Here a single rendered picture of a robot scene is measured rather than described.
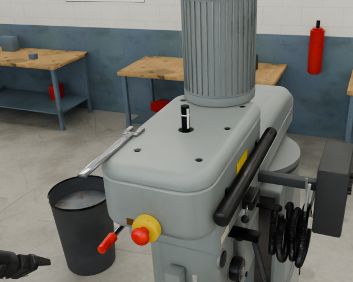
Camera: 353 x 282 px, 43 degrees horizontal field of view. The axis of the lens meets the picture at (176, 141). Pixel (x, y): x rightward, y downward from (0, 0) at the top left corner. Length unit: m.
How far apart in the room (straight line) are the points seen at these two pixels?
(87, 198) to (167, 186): 2.63
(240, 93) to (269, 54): 4.18
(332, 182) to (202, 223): 0.46
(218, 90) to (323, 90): 4.25
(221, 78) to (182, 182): 0.39
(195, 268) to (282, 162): 0.61
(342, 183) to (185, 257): 0.46
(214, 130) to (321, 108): 4.45
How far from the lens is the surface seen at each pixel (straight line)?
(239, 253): 1.34
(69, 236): 3.36
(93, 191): 3.57
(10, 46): 6.83
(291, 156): 1.67
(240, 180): 1.02
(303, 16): 5.23
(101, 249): 1.01
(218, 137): 1.02
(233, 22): 1.14
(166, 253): 1.17
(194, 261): 1.15
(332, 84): 5.36
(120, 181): 0.94
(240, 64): 1.18
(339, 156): 1.33
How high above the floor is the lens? 2.32
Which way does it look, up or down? 25 degrees down
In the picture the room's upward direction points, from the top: 3 degrees counter-clockwise
